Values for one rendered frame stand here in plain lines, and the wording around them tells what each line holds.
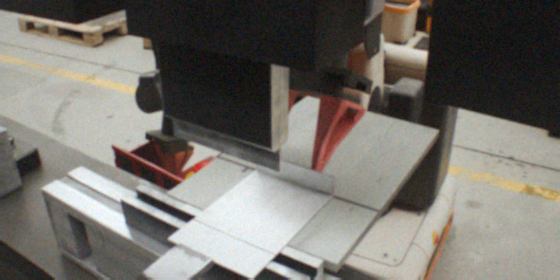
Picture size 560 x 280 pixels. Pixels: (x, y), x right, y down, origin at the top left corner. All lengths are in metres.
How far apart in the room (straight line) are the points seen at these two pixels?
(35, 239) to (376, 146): 0.43
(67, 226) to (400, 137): 0.38
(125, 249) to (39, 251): 0.18
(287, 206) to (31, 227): 0.38
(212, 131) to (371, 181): 0.19
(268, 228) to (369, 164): 0.14
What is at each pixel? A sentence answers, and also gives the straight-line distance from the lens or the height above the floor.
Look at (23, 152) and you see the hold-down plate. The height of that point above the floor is 0.90.
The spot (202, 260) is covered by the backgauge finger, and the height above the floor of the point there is 1.00.
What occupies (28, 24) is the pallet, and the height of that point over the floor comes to 0.08.
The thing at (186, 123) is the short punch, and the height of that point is 1.10.
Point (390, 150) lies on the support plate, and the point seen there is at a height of 1.00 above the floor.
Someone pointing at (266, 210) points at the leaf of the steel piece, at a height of 1.00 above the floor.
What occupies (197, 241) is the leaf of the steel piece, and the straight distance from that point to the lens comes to 0.42.
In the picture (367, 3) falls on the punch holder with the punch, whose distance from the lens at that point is 0.31.
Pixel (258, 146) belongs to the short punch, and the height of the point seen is 1.10.
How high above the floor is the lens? 1.27
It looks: 27 degrees down
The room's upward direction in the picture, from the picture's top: straight up
